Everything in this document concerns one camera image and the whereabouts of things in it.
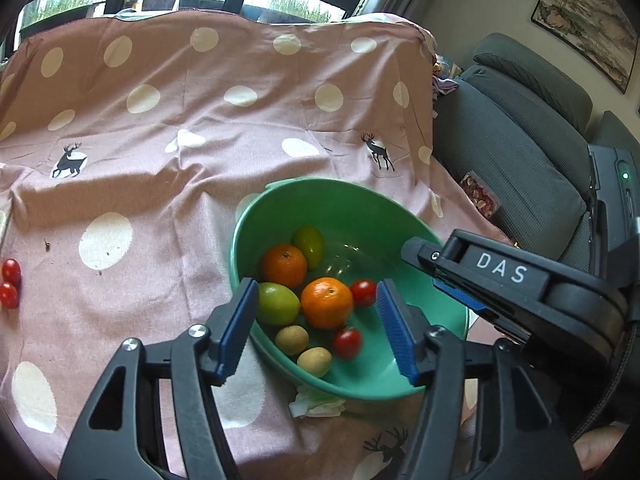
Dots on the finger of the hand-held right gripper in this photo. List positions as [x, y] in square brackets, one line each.
[420, 255]
[457, 294]

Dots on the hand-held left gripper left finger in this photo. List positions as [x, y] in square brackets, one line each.
[235, 330]

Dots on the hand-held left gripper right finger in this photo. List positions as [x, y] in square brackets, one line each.
[397, 330]

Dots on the red cherry tomato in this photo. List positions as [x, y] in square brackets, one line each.
[11, 271]
[363, 292]
[8, 294]
[347, 342]

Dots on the small tan longan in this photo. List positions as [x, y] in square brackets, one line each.
[314, 361]
[291, 338]

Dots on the large orange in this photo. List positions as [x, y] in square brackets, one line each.
[327, 305]

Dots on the green bowl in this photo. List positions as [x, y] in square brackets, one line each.
[350, 220]

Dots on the small orange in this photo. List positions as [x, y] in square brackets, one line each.
[282, 265]

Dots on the person's right hand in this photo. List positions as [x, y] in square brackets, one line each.
[600, 447]

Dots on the crumpled white tissue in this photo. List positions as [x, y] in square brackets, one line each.
[312, 402]

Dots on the grey sofa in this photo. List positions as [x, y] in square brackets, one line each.
[500, 125]

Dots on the purple patterned cloth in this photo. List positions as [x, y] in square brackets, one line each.
[442, 80]

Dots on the pink polka dot deer blanket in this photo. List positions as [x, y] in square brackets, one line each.
[200, 125]

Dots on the framed landscape wall picture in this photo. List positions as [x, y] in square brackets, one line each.
[585, 15]

